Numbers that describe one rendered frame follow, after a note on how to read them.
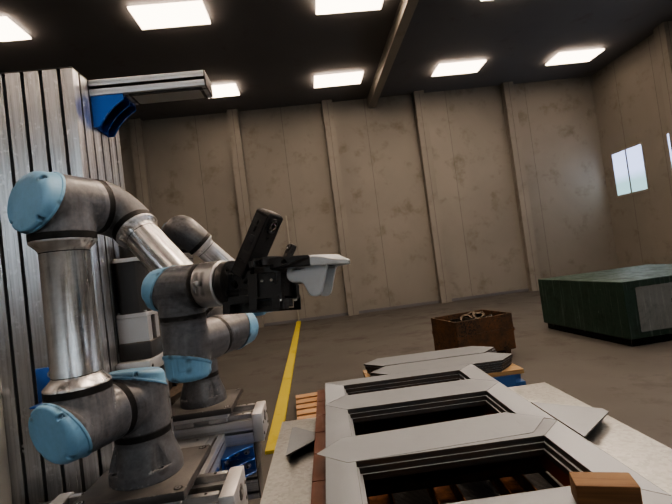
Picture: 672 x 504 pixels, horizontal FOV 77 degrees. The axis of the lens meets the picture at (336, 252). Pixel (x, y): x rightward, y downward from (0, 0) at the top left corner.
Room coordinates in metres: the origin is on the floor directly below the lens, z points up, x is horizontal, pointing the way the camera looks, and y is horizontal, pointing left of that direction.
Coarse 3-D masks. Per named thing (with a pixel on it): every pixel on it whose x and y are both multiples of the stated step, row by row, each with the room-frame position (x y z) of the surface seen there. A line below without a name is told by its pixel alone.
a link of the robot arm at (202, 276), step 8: (200, 264) 0.68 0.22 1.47; (208, 264) 0.67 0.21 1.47; (216, 264) 0.67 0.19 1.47; (192, 272) 0.67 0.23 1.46; (200, 272) 0.66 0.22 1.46; (208, 272) 0.66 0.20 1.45; (192, 280) 0.66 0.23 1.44; (200, 280) 0.66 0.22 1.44; (208, 280) 0.65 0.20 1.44; (192, 288) 0.66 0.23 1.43; (200, 288) 0.66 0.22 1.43; (208, 288) 0.65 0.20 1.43; (200, 296) 0.66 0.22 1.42; (208, 296) 0.66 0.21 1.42; (216, 296) 0.66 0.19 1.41; (200, 304) 0.68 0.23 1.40; (208, 304) 0.67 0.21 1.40; (216, 304) 0.67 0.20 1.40
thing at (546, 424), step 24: (360, 384) 2.02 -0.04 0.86; (384, 384) 2.02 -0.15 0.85; (408, 384) 2.02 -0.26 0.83; (360, 408) 1.69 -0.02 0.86; (384, 408) 1.69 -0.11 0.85; (408, 408) 1.69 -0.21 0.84; (432, 408) 1.68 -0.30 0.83; (456, 408) 1.69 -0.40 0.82; (504, 408) 1.54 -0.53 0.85; (408, 456) 1.25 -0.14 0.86; (432, 456) 1.25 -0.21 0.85; (456, 456) 1.24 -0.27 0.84; (480, 456) 1.25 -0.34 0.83; (504, 456) 1.24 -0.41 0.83; (528, 456) 1.24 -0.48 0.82; (552, 456) 1.20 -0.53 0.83; (360, 480) 1.17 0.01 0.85
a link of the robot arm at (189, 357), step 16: (160, 320) 0.70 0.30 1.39; (176, 320) 0.68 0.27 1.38; (192, 320) 0.69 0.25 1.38; (208, 320) 0.76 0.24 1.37; (176, 336) 0.68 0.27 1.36; (192, 336) 0.69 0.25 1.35; (208, 336) 0.72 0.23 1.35; (224, 336) 0.76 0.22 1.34; (176, 352) 0.68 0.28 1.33; (192, 352) 0.69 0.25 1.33; (208, 352) 0.72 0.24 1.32; (224, 352) 0.78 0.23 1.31; (176, 368) 0.68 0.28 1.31; (192, 368) 0.69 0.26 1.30; (208, 368) 0.71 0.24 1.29
